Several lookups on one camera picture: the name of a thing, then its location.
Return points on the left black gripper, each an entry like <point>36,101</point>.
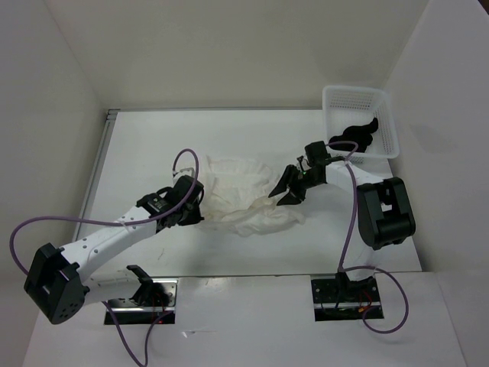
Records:
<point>195,218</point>

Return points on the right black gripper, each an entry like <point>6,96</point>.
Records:
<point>295,196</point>

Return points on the white skirt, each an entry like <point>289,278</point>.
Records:
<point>236,199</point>

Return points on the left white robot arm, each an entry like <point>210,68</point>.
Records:
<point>61,280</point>

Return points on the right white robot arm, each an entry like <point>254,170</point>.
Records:
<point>381,207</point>

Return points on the black skirt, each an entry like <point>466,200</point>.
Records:
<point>355,138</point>

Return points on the white plastic basket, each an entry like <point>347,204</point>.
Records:
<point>346,106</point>

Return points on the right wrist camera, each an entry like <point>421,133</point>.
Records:
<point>316,153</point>

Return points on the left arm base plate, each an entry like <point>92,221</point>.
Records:
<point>159,306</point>

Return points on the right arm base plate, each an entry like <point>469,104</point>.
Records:
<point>339,298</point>

